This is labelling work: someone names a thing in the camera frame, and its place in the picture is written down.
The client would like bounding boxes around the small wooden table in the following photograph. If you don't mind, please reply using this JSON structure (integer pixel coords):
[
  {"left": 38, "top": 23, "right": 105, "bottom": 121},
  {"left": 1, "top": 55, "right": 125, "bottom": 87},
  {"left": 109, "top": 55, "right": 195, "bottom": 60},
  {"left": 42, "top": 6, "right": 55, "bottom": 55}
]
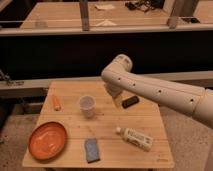
[{"left": 22, "top": 81, "right": 174, "bottom": 169}]

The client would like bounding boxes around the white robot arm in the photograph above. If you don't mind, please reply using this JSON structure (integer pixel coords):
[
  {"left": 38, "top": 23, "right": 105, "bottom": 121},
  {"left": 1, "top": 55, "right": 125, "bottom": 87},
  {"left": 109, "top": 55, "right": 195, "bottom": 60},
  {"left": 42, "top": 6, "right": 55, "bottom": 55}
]
[{"left": 101, "top": 54, "right": 213, "bottom": 129}]

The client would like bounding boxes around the orange ceramic plate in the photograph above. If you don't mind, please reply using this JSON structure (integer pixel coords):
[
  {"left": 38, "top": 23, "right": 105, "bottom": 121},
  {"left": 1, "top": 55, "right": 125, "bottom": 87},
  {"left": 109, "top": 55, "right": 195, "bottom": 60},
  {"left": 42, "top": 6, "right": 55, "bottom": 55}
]
[{"left": 28, "top": 122, "right": 67, "bottom": 160}]

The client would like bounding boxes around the white paper sheet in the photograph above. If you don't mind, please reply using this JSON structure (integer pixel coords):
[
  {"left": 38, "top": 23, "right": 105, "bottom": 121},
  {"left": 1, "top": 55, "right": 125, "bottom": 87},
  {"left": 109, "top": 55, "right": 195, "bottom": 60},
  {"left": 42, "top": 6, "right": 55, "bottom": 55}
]
[{"left": 95, "top": 4, "right": 115, "bottom": 11}]

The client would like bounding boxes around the grey metal post right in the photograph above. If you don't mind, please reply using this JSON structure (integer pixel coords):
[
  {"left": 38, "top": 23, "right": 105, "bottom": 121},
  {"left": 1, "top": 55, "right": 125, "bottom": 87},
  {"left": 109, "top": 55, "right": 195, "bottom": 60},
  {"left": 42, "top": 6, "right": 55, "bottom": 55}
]
[{"left": 167, "top": 0, "right": 185, "bottom": 29}]

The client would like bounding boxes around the translucent white cup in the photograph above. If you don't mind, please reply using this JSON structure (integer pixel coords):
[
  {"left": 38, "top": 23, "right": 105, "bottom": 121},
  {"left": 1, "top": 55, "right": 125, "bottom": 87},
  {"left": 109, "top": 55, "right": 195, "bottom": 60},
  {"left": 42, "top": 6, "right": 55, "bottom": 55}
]
[{"left": 79, "top": 96, "right": 96, "bottom": 118}]

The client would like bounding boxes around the black cable bundle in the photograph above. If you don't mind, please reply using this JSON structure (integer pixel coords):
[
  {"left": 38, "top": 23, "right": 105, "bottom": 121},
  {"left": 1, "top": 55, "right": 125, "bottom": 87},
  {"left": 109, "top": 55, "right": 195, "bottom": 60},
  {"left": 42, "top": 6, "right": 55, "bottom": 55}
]
[{"left": 125, "top": 0, "right": 161, "bottom": 13}]

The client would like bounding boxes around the blue sponge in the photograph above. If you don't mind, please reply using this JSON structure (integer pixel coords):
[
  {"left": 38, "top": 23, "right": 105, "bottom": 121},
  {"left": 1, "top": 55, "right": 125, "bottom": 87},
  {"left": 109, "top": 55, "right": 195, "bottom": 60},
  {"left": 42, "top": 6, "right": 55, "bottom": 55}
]
[{"left": 84, "top": 138, "right": 100, "bottom": 163}]

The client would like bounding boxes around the white plastic bottle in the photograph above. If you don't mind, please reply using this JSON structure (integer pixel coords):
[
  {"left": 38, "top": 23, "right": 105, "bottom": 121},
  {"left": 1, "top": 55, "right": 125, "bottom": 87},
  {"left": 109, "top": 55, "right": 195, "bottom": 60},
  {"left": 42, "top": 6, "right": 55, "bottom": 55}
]
[{"left": 116, "top": 127, "right": 153, "bottom": 151}]

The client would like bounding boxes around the white folded paper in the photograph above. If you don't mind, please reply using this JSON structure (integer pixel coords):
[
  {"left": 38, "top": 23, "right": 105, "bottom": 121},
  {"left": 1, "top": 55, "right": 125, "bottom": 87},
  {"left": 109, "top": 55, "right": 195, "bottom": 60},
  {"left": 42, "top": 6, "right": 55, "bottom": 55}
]
[{"left": 95, "top": 20, "right": 117, "bottom": 27}]

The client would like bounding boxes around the orange carrot toy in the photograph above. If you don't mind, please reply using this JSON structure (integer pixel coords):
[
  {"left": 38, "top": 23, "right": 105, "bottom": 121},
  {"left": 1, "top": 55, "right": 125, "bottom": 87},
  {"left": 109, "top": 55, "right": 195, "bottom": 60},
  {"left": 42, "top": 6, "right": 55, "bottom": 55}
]
[{"left": 52, "top": 95, "right": 61, "bottom": 111}]

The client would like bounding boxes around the grey metal post left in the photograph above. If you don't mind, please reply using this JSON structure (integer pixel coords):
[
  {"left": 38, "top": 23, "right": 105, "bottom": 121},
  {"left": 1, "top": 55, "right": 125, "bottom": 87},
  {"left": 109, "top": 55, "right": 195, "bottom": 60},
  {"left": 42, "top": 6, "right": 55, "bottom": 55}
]
[{"left": 79, "top": 0, "right": 90, "bottom": 31}]

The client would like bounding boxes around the grey metal post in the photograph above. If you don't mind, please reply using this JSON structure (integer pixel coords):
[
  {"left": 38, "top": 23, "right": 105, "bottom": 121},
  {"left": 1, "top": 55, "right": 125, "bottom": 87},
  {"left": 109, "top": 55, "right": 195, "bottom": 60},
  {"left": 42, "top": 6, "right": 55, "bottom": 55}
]
[
  {"left": 167, "top": 0, "right": 185, "bottom": 29},
  {"left": 79, "top": 0, "right": 90, "bottom": 31}
]

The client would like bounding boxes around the black rectangular block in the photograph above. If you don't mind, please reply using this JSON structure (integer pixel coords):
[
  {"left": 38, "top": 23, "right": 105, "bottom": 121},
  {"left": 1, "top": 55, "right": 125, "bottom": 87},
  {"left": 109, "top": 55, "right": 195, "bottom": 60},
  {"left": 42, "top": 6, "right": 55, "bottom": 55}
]
[{"left": 122, "top": 96, "right": 139, "bottom": 109}]

